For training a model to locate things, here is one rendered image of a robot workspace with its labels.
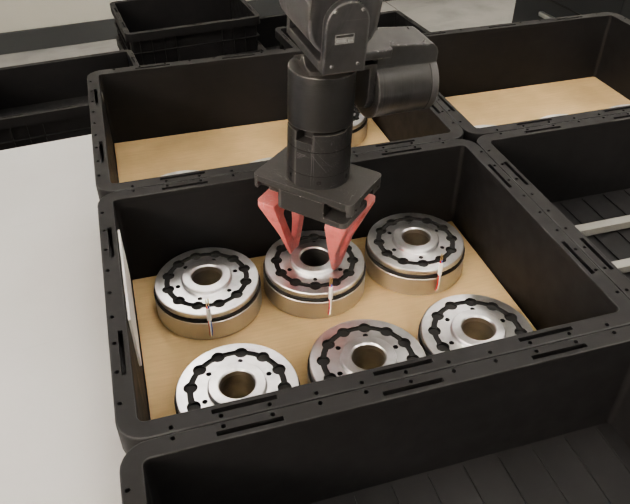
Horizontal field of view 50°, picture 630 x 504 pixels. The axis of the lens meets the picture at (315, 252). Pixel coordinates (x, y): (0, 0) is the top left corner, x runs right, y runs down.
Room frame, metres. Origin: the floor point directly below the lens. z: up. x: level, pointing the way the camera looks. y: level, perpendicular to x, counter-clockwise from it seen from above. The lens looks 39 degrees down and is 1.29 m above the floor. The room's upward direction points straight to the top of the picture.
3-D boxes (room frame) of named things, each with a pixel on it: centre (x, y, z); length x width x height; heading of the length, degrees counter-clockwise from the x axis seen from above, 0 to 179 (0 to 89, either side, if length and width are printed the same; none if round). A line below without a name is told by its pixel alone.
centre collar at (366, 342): (0.39, -0.05, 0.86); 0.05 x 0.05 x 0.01
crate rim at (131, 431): (0.46, -0.02, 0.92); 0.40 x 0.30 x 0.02; 107
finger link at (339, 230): (0.52, -0.01, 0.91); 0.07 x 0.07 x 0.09; 61
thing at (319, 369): (0.39, -0.05, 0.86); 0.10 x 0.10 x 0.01
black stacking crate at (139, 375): (0.46, -0.02, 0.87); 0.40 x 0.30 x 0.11; 107
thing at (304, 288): (0.53, 0.00, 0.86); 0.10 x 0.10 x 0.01
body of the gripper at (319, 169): (0.53, 0.00, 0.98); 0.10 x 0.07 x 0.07; 61
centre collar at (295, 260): (0.53, 0.00, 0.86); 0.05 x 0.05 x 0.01
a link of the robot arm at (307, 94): (0.53, -0.01, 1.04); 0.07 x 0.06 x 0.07; 112
